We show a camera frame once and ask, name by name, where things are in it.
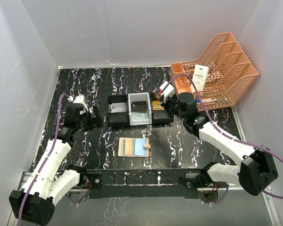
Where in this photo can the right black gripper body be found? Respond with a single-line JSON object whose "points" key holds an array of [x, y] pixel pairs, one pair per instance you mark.
{"points": [[166, 106]]}

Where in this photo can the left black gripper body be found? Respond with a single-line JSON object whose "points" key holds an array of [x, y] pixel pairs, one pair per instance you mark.
{"points": [[92, 118]]}

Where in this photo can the right black tray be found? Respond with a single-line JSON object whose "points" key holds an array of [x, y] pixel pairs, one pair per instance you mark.
{"points": [[161, 116]]}

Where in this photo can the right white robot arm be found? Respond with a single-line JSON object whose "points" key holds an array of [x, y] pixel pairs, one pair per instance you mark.
{"points": [[226, 146]]}

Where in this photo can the black front base bar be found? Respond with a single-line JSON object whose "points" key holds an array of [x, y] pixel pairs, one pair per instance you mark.
{"points": [[109, 183]]}

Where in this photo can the left black tray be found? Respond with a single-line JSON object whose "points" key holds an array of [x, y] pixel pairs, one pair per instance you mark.
{"points": [[118, 119]]}

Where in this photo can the beige leather card holder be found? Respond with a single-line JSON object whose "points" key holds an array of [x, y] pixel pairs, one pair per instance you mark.
{"points": [[133, 147]]}

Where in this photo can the white middle tray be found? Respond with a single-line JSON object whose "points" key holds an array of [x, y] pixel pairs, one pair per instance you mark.
{"points": [[137, 118]]}

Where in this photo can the aluminium frame rail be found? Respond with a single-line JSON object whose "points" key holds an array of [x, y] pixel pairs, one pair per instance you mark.
{"points": [[36, 200]]}

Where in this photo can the gold card in right tray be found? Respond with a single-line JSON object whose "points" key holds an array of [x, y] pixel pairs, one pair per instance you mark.
{"points": [[156, 105]]}

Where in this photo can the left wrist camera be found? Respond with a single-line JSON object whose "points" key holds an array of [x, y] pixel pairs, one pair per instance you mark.
{"points": [[79, 99]]}

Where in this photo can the black card in white tray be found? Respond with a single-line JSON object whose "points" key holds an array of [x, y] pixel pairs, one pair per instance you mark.
{"points": [[139, 106]]}

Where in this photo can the white paper receipt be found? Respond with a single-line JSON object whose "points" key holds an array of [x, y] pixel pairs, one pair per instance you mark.
{"points": [[199, 76]]}

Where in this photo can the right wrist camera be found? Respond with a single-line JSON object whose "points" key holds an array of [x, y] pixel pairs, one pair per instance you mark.
{"points": [[166, 90]]}

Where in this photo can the black tray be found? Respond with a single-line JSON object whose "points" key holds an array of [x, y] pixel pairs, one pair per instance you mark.
{"points": [[118, 119], [161, 116]]}

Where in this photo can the orange plastic file organizer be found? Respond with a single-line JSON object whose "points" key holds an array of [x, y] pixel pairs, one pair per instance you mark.
{"points": [[230, 73]]}

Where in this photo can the silver card in left tray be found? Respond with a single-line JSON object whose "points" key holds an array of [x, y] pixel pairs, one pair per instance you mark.
{"points": [[118, 107]]}

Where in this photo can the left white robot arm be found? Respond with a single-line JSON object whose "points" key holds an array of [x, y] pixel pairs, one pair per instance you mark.
{"points": [[47, 169]]}

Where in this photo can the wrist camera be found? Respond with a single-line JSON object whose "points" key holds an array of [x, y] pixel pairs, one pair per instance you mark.
{"points": [[166, 90], [79, 99]]}

